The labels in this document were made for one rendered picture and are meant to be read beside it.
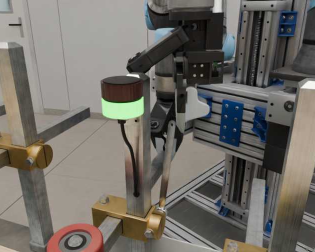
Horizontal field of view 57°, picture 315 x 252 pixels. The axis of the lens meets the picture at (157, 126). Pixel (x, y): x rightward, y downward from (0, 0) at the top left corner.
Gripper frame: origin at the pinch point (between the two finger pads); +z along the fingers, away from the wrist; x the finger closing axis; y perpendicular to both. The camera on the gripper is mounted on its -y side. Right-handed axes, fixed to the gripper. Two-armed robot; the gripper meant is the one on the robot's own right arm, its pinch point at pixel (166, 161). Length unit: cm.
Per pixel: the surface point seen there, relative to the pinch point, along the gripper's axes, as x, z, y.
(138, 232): -4.8, -1.8, -30.2
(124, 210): -1.4, -4.9, -28.7
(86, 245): -1.8, -8.5, -41.6
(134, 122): -4.4, -23.4, -29.5
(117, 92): -4.7, -29.8, -35.0
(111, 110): -3.7, -27.1, -35.1
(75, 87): 185, 48, 213
